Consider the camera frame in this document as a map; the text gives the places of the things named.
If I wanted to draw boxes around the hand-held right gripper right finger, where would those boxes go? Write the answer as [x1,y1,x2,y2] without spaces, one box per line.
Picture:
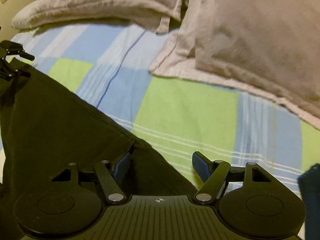
[192,151,273,204]

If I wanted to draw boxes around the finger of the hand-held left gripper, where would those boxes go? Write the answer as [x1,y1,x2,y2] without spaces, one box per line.
[0,40,35,61]
[0,59,32,82]

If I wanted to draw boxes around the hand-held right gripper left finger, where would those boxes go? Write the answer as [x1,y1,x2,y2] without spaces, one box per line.
[51,152,131,204]

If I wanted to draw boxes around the black pants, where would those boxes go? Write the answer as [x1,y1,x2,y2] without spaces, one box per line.
[0,57,198,240]

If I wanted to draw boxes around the checked blue green bed sheet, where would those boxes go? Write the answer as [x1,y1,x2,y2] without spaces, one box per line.
[0,24,320,205]

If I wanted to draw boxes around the navy blue garment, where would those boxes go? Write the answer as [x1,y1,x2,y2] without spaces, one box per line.
[297,164,320,240]

